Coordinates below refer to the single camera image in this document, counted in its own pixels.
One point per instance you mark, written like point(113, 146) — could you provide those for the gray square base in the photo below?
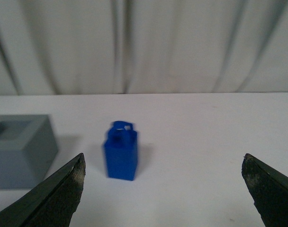
point(27, 149)

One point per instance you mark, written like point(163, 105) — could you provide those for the blue plastic part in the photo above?
point(121, 151)

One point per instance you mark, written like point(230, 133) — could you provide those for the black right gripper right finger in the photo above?
point(269, 190)

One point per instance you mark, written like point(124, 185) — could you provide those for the white curtain backdrop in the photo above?
point(71, 47)

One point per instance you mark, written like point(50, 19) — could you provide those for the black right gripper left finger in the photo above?
point(52, 202)

